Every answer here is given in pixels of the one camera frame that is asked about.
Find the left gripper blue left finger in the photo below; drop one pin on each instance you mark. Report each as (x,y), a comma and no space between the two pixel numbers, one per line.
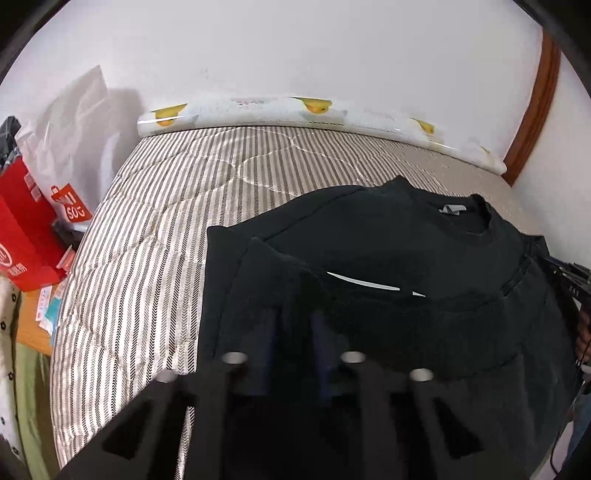
(262,339)

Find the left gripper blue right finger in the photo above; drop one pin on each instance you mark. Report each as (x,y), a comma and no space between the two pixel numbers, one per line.
(328,346)

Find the black sweatshirt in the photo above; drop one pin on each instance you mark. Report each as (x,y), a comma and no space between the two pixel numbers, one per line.
(413,280)

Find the person's right hand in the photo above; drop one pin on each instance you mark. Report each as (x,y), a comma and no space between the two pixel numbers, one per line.
(584,338)

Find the striped quilted mattress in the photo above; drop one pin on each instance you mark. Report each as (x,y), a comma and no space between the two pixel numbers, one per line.
(133,300)

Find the blue jeans legs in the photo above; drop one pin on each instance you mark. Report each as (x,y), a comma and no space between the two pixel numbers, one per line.
(581,420)

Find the papers and cards on table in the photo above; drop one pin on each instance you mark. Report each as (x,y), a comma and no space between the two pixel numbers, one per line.
(50,297)

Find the green bed sheet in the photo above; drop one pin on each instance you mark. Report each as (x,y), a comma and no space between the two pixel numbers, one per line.
(32,371)

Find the wooden bedside table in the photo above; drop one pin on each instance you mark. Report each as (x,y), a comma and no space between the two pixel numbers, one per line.
(28,332)

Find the rolled duck pattern mat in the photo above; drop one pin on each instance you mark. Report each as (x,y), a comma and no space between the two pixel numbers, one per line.
(314,113)

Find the red paper shopping bag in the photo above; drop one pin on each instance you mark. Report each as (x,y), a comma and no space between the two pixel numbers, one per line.
(30,248)

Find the white dotted blanket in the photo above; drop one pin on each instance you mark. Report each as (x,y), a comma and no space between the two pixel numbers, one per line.
(9,423)

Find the white Uniqlo plastic bag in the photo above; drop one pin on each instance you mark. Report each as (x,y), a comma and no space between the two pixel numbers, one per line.
(70,148)

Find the plaid grey cloth in bag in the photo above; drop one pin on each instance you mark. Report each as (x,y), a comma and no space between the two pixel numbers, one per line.
(8,145)

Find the brown wooden door frame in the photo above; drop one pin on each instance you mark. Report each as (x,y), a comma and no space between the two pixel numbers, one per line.
(536,114)

